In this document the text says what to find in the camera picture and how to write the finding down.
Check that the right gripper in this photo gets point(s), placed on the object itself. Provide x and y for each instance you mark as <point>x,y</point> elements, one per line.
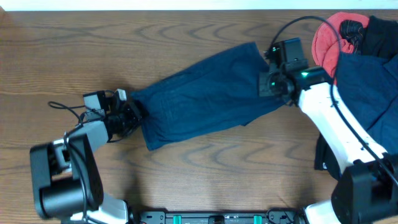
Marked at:
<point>262,78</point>

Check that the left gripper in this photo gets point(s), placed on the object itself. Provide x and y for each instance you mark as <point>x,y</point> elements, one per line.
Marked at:
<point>131,112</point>

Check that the navy blue shorts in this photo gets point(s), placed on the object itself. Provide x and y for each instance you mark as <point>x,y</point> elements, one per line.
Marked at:
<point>218,93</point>

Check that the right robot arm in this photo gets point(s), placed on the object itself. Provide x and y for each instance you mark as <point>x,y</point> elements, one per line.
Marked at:
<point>367,190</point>

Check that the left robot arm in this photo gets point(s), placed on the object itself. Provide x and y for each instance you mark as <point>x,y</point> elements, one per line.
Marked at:
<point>66,182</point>

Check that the red cloth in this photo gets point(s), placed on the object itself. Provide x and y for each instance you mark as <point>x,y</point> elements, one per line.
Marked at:
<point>328,43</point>

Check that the navy blue shirt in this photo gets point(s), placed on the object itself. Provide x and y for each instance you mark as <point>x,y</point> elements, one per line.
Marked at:
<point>368,87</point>

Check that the black garment with logo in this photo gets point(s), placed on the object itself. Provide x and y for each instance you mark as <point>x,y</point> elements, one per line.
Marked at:
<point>325,158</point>

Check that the dark striped garment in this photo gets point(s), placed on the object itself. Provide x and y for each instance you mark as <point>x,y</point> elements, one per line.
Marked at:
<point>354,33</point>

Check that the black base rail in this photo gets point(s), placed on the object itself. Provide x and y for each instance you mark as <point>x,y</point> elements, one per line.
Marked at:
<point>270,216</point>

